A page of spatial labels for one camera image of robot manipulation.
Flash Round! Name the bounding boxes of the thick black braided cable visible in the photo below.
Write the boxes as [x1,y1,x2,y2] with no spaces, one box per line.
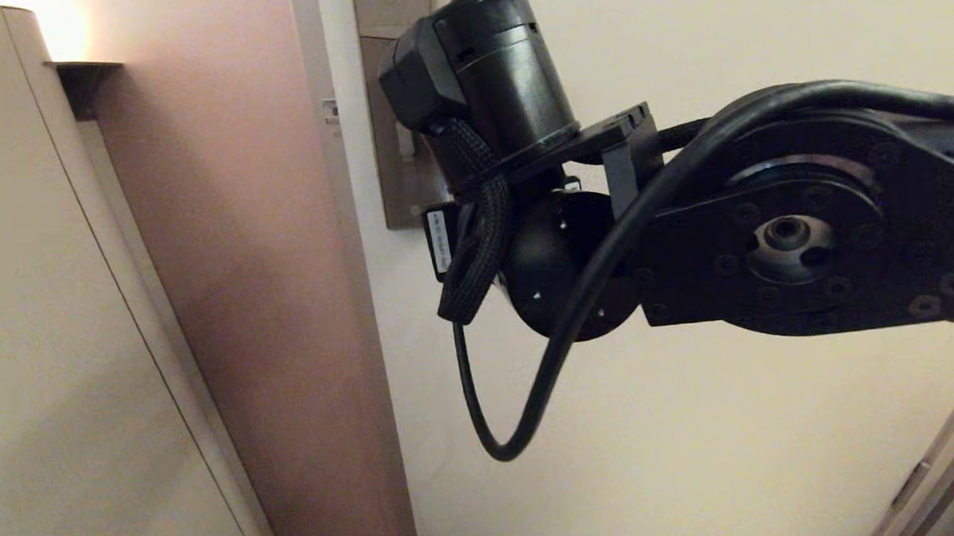
[428,115,518,327]

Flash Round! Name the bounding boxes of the brown metal lock plate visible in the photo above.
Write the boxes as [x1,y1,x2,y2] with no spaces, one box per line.
[352,0,454,231]

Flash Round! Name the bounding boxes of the brown side door frame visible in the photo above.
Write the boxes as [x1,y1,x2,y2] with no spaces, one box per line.
[857,342,954,536]

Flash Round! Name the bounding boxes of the beige curved wall panel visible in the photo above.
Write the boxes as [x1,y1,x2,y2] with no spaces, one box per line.
[0,0,284,536]

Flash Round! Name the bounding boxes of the dark wall lamp shelf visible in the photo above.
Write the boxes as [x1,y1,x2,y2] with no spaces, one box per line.
[41,60,125,124]

